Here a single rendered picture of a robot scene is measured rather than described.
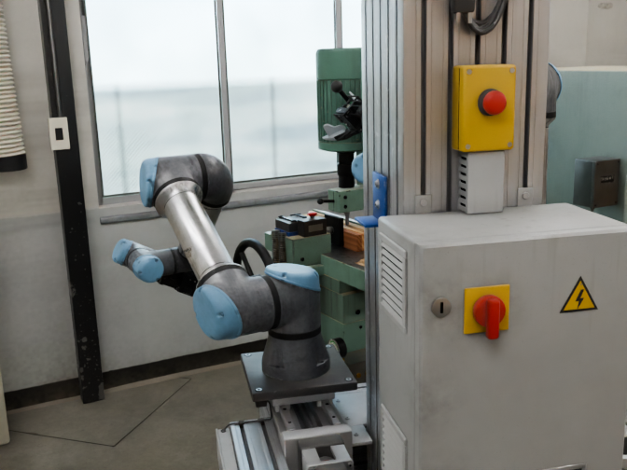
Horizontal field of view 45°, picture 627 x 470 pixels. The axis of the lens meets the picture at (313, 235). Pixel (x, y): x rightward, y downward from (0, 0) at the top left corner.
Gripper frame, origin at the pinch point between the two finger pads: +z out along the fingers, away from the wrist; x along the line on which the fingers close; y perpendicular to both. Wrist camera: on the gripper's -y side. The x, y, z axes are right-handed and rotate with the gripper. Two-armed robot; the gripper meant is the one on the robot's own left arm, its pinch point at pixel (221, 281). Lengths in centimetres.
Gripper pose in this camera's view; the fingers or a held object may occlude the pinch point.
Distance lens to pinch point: 238.3
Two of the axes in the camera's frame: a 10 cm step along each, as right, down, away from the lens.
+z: 7.6, 3.5, 5.5
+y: -4.2, 9.1, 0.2
